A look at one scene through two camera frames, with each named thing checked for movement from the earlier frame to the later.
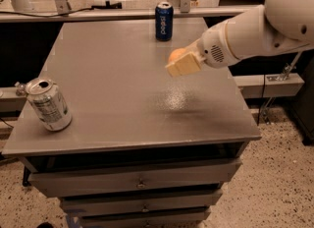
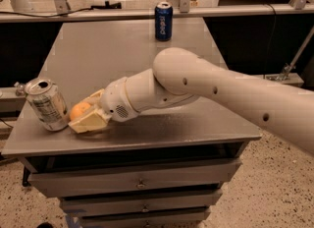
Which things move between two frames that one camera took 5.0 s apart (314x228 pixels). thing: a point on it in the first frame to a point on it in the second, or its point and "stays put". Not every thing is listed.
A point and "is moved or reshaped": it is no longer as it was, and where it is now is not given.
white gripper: x=213 y=46 to x=114 y=99
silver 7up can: x=49 y=102 stays put
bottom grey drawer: x=194 y=218 stays put
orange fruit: x=175 y=53 is moved or reshaped
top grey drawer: x=133 y=177 stays put
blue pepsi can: x=164 y=21 stays put
